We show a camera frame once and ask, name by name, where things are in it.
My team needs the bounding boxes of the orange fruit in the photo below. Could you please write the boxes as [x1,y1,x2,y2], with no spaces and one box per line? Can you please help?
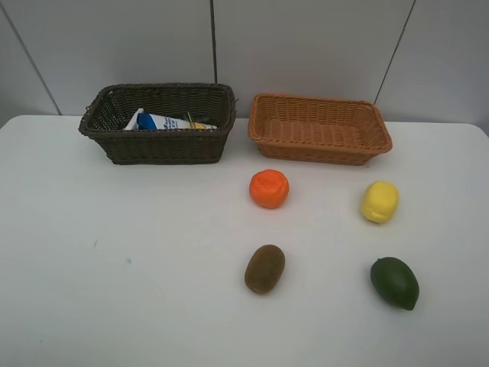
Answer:
[249,169,290,209]

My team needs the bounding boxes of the brown kiwi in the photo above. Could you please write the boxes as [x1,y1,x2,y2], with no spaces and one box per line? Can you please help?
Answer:
[244,245,286,294]

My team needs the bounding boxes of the white tube blue cap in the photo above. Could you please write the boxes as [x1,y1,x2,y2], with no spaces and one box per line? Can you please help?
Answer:
[136,112,192,131]

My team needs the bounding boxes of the white marker red caps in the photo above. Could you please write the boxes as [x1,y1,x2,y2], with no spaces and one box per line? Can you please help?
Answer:
[124,108,144,131]

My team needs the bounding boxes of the yellow lemon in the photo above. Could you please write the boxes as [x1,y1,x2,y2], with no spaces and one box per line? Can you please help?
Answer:
[361,180,400,223]

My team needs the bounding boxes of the green lime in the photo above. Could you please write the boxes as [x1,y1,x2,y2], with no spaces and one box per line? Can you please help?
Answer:
[370,257,419,311]

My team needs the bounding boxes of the dark green spray bottle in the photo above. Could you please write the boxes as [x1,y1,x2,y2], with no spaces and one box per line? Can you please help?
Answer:
[183,112,218,130]

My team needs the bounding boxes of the orange wicker basket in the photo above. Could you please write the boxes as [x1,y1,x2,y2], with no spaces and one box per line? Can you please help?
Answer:
[248,93,393,165]

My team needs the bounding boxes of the dark brown wicker basket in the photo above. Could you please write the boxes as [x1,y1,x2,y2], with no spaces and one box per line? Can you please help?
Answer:
[79,83,236,165]

